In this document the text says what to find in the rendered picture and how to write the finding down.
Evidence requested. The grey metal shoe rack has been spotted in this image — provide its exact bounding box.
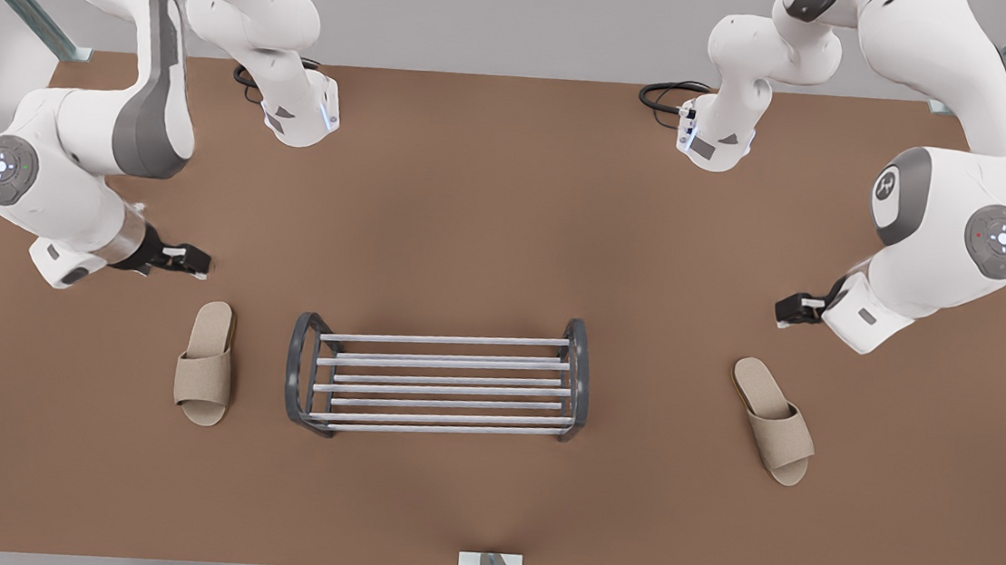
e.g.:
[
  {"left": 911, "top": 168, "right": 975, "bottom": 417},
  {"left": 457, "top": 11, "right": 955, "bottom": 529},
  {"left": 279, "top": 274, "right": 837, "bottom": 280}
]
[{"left": 279, "top": 293, "right": 596, "bottom": 460}]

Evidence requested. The beige slipper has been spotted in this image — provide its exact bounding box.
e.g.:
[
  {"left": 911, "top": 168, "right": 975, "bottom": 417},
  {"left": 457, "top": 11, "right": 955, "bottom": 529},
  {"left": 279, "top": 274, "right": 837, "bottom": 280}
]
[
  {"left": 723, "top": 356, "right": 823, "bottom": 489},
  {"left": 171, "top": 298, "right": 239, "bottom": 429}
]

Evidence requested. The black cable loop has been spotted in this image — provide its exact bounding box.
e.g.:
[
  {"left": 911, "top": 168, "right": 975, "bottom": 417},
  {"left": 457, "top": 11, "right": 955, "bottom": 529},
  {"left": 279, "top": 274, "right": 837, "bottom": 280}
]
[
  {"left": 636, "top": 77, "right": 714, "bottom": 135},
  {"left": 230, "top": 52, "right": 323, "bottom": 110}
]

